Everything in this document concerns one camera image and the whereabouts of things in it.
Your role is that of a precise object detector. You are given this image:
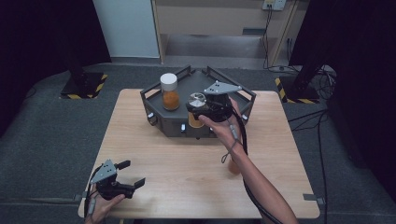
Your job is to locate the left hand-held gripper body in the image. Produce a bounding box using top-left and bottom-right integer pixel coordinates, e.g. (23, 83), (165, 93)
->
(90, 159), (136, 201)

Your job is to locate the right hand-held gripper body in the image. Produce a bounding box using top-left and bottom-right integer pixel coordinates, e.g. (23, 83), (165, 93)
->
(199, 80), (243, 123)

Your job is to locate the silver lid spice jar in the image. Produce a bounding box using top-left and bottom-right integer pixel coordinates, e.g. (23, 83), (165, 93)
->
(187, 91), (208, 129)

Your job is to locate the black corner storage rack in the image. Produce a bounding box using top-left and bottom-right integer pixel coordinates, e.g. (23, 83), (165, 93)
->
(139, 64), (257, 140)

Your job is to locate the white lid spice jar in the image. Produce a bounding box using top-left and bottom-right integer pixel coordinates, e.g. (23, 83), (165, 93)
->
(160, 72), (181, 112)

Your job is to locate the person's right hand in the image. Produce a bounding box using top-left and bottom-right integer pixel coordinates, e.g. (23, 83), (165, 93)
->
(198, 97), (247, 157)

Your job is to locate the person's left hand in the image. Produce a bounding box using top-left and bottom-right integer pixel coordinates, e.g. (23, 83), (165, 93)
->
(84, 185), (126, 224)

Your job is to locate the grey tape strip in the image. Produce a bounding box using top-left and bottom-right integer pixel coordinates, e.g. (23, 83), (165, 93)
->
(73, 191), (88, 203)
(302, 193), (326, 206)

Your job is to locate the black stand with striped base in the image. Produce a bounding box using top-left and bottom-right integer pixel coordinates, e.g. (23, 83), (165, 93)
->
(60, 27), (108, 101)
(275, 46), (321, 105)

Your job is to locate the beige wooden cabinet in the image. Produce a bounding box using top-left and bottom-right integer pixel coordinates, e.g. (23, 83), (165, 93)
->
(151, 0), (302, 67)

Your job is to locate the white panel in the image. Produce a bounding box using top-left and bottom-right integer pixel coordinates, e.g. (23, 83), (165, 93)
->
(92, 0), (161, 59)

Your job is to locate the black curtain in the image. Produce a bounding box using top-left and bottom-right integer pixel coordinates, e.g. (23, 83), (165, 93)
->
(0, 0), (112, 136)
(289, 0), (396, 195)

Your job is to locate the grey wrist strap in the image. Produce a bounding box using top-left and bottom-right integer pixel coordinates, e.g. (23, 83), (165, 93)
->
(220, 123), (241, 164)

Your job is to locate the black cable from outlet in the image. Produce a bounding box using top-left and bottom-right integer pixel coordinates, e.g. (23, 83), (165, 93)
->
(262, 4), (293, 73)

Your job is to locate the tangle of black floor cables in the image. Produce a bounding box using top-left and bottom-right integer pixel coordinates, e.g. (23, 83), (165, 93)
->
(288, 64), (338, 132)

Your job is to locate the white wall power outlet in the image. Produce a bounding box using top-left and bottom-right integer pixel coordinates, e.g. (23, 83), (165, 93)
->
(262, 0), (288, 12)

